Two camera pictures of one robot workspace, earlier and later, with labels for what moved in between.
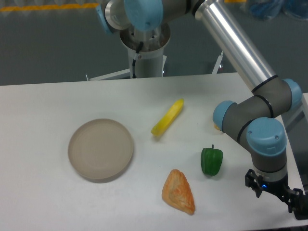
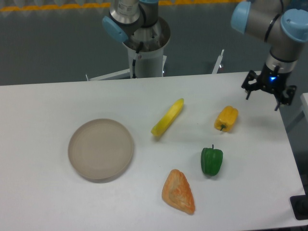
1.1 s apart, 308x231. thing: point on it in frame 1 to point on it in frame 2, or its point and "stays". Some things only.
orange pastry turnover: (177, 192) stays
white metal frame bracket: (215, 70) stays
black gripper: (297, 201) to (271, 80)
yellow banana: (168, 118) stays
